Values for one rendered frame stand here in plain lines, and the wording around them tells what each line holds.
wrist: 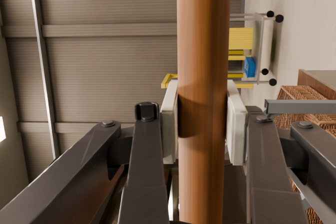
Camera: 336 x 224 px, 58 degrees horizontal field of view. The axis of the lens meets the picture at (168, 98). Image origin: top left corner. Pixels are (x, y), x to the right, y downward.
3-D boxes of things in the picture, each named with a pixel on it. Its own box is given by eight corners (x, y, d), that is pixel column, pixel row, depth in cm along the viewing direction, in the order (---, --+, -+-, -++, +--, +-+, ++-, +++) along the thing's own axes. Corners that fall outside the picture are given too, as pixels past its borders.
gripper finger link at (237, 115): (232, 111, 15) (248, 111, 15) (223, 79, 22) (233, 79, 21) (230, 166, 16) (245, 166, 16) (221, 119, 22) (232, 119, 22)
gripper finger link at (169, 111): (175, 165, 16) (161, 164, 16) (180, 118, 23) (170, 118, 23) (174, 111, 15) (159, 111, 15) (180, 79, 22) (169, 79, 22)
